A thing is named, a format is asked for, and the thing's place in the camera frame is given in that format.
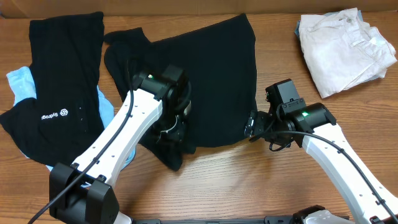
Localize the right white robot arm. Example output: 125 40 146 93
244 100 397 223

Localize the white folded shirt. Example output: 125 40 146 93
298 8 397 98

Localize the black logo garment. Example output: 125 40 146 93
1 12 104 166

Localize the light blue garment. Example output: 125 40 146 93
6 65 136 189

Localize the black t-shirt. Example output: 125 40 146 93
104 14 257 171

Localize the cardboard back panel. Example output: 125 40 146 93
1 0 397 18

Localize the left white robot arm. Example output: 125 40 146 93
49 65 191 224

